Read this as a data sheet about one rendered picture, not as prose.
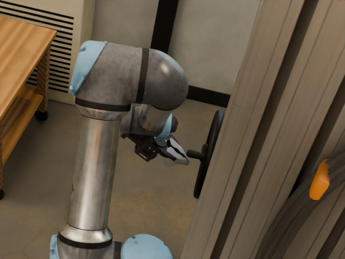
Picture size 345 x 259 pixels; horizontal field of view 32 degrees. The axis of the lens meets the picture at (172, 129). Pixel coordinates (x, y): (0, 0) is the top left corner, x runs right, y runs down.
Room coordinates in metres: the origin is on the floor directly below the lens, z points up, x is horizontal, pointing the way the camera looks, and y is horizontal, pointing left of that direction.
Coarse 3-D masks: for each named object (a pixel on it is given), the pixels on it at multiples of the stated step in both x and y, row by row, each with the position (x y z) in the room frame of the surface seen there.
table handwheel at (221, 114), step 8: (216, 112) 1.44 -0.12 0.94; (216, 120) 1.38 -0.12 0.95; (216, 128) 1.35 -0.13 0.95; (208, 136) 1.50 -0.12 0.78; (216, 136) 1.32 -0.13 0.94; (208, 144) 1.30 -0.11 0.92; (208, 152) 1.28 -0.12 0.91; (200, 160) 1.36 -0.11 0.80; (208, 160) 1.27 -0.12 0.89; (200, 168) 1.43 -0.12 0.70; (200, 176) 1.25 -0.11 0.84; (200, 184) 1.24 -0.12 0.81; (200, 192) 1.24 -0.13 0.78
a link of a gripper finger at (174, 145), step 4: (172, 140) 1.31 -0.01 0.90; (168, 144) 1.30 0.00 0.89; (172, 144) 1.30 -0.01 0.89; (176, 144) 1.31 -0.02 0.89; (172, 148) 1.29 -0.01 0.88; (176, 148) 1.29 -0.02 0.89; (180, 148) 1.31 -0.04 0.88; (180, 152) 1.29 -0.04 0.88; (184, 152) 1.30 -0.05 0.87; (184, 156) 1.29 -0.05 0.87
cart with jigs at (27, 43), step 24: (0, 24) 2.21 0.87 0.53; (24, 24) 2.25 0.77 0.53; (0, 48) 2.04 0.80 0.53; (24, 48) 2.08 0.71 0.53; (48, 48) 2.22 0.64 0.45; (0, 72) 1.88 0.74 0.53; (24, 72) 1.91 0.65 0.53; (48, 72) 2.24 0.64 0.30; (0, 96) 1.74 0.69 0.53; (24, 96) 2.17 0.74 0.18; (0, 120) 1.62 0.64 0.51; (24, 120) 2.00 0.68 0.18; (0, 144) 1.66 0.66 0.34; (0, 168) 1.66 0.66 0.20; (0, 192) 1.65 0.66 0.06
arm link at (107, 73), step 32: (96, 64) 0.94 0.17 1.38; (128, 64) 0.95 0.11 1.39; (96, 96) 0.90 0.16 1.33; (128, 96) 0.93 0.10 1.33; (96, 128) 0.88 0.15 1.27; (96, 160) 0.85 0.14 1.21; (96, 192) 0.82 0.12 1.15; (64, 224) 0.80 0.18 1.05; (96, 224) 0.78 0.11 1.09; (64, 256) 0.73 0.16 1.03; (96, 256) 0.74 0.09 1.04
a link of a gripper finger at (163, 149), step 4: (156, 144) 1.26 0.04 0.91; (156, 148) 1.25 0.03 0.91; (160, 148) 1.25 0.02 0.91; (164, 148) 1.26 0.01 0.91; (160, 152) 1.24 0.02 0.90; (164, 152) 1.25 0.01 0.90; (164, 156) 1.25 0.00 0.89; (168, 156) 1.25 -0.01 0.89; (172, 156) 1.25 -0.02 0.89; (172, 160) 1.26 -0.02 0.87
